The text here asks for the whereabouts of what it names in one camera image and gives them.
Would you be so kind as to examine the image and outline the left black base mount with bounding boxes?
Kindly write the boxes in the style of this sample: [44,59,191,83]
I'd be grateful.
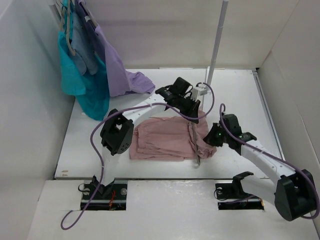
[78,182,128,211]

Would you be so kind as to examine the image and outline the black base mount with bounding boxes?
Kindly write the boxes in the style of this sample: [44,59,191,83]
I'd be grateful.
[78,182,128,211]
[213,182,265,211]

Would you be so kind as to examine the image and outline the pink trousers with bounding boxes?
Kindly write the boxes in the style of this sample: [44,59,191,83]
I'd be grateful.
[129,116,217,161]

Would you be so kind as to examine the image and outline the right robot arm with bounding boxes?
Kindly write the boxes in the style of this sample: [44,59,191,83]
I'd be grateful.
[204,113,320,222]

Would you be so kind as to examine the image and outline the white rack pole with base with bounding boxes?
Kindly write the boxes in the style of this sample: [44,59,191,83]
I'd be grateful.
[201,0,230,106]

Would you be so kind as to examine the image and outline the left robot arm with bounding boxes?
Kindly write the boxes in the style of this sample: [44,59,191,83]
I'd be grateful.
[91,77,208,199]

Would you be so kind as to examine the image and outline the teal hanging shirt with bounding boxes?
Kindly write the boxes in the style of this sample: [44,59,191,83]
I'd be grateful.
[57,2,110,121]

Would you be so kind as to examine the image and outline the purple cable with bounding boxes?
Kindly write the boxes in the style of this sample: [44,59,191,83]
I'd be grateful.
[60,81,216,230]
[218,103,320,220]

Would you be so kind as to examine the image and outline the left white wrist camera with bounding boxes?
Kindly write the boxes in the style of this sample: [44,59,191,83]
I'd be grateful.
[190,86,208,101]

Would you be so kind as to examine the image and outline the grey clothes hanger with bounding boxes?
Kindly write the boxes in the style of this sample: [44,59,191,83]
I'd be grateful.
[189,121,201,168]

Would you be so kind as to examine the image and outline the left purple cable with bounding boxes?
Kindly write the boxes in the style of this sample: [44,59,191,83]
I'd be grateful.
[60,81,216,230]

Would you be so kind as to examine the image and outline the left white rack pole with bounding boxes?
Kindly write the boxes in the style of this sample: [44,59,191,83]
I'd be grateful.
[47,0,62,24]

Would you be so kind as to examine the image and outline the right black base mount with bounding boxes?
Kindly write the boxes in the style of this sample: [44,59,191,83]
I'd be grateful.
[213,182,265,211]

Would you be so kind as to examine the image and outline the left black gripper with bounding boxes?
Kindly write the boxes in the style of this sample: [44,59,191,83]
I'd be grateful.
[175,95,201,125]

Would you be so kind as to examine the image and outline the grey hanger on rack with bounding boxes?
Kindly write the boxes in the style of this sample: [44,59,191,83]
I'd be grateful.
[54,0,76,56]

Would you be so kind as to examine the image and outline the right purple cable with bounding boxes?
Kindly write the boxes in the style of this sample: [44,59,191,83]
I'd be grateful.
[218,103,320,220]

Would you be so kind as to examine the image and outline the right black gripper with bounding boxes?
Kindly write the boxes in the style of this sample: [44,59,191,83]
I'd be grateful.
[201,122,230,147]

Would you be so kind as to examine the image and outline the blue-grey hanging garment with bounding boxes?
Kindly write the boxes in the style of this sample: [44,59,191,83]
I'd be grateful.
[70,12,98,76]

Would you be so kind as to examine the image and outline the purple hanging shirt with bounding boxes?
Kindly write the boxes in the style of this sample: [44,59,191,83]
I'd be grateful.
[74,0,156,97]

